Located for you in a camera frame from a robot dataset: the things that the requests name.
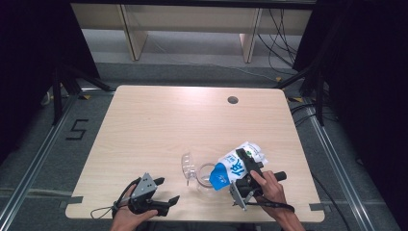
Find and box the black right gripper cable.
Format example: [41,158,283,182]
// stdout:
[244,199,295,214]

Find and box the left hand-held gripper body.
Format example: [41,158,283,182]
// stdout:
[128,172,170,218]

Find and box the white and blue pouch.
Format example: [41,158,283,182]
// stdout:
[209,141,269,192]

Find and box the thin grey wrist cord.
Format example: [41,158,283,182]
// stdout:
[89,205,119,221]

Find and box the black curtain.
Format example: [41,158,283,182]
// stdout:
[0,0,101,165]
[293,0,408,231]

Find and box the person's left hand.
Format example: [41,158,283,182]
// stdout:
[110,185,159,231]

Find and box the hanging black cable bundle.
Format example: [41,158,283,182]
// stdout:
[256,9,301,77]

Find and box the beige wooden desk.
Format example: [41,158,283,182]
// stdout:
[69,3,314,64]

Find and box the metal floor rail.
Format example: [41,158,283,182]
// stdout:
[304,97,376,231]
[0,94,80,225]

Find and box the black frame beam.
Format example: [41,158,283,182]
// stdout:
[69,0,318,10]

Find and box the black metal stand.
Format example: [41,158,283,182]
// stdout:
[51,64,115,126]
[272,64,326,127]

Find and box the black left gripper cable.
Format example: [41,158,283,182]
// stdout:
[113,176,142,214]

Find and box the person's right hand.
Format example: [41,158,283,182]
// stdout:
[249,169,287,217]

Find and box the white cable coil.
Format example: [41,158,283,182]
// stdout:
[40,90,55,108]

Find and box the clear glass jar lid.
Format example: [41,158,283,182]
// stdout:
[180,151,197,188]

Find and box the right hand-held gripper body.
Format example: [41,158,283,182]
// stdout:
[228,170,288,212]

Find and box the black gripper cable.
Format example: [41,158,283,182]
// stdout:
[244,199,295,214]
[113,176,142,214]

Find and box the grey tape piece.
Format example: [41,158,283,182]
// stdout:
[59,195,85,210]
[309,202,327,213]

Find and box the black floor cable bundle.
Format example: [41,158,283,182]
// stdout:
[289,101,339,128]

